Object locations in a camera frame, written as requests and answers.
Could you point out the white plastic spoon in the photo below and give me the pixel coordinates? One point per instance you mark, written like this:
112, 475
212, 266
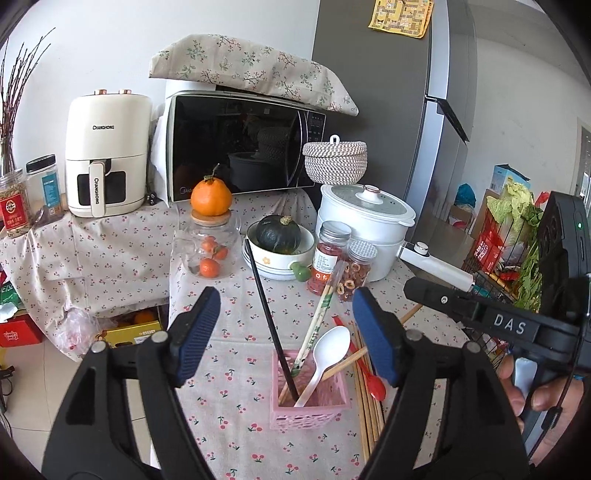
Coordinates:
330, 344

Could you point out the white electric cooking pot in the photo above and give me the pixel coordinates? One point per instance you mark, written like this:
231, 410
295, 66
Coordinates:
364, 217

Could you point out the red label nut jar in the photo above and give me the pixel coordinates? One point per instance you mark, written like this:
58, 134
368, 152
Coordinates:
14, 207

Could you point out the red box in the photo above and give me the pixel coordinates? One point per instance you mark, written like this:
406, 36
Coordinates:
18, 330

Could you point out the blue cardboard box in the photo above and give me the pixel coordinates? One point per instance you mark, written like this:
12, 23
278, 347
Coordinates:
505, 177

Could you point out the paper-wrapped chopsticks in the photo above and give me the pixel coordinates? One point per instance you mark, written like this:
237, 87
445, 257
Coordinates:
323, 309

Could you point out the grey refrigerator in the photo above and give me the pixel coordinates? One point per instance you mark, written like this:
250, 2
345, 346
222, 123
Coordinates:
383, 101

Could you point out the blue plastic bag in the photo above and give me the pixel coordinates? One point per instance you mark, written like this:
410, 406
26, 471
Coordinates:
465, 194

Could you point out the woven basket with lid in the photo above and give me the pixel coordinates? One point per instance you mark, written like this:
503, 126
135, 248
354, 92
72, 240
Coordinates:
334, 161

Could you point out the black lid jar blue label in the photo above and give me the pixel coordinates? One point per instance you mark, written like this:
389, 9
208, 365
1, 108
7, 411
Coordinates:
46, 189

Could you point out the clear plastic bag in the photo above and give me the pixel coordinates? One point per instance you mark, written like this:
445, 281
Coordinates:
78, 332

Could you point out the napa cabbage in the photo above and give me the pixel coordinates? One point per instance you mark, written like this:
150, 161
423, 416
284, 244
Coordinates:
519, 203

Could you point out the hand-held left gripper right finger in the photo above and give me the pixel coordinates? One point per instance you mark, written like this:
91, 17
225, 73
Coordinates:
374, 341

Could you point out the pink plastic utensil basket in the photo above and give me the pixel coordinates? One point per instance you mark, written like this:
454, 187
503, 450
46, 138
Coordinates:
323, 410

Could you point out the green leafy herbs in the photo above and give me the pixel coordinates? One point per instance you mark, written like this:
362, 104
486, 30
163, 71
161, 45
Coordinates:
531, 272

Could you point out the wooden chopstick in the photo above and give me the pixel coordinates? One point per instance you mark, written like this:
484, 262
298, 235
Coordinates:
361, 415
375, 415
368, 415
346, 363

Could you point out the red plastic spoon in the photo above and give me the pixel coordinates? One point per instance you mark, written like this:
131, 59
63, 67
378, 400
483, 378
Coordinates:
374, 387

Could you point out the dark green pumpkin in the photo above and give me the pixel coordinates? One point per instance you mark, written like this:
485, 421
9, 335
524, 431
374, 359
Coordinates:
278, 235

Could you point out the yellow cardboard box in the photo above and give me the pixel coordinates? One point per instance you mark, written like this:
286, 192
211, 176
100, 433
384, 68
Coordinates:
134, 337

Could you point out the jar of red candy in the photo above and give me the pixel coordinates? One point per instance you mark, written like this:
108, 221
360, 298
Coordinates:
325, 258

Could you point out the floral cloth cover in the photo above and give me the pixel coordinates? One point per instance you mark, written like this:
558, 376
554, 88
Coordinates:
258, 64

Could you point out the dried branches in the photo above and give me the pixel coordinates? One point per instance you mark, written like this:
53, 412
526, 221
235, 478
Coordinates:
16, 92

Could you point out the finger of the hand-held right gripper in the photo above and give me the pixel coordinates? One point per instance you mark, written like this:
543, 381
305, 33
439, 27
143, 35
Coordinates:
443, 300

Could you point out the black microwave oven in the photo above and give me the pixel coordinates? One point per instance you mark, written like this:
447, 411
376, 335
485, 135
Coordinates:
231, 147

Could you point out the jar of dried fruit rings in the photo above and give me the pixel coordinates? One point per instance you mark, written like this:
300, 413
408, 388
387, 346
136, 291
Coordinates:
355, 272

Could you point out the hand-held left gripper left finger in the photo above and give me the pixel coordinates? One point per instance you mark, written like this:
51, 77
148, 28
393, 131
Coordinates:
198, 332

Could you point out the black chopstick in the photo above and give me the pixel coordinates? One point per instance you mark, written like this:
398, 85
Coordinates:
270, 323

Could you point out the large orange with stem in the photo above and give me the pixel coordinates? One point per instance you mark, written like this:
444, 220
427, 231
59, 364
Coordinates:
211, 197

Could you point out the cream air fryer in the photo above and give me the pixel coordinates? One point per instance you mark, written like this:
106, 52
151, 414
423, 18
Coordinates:
108, 152

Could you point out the white cloth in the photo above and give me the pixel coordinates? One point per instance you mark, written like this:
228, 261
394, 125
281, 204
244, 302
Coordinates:
160, 152

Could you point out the red plastic bag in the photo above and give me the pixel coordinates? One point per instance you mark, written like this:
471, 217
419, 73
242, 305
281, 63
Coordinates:
487, 247

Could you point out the person's right hand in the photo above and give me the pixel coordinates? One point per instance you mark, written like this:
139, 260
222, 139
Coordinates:
554, 394

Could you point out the yellow printed paper sheet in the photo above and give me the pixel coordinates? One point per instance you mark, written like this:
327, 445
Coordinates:
401, 16

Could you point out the glass jar with wooden lid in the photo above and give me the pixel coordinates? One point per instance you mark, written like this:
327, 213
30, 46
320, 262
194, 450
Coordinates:
189, 258

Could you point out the small orange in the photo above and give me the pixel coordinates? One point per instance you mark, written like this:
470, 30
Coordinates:
210, 243
221, 253
209, 267

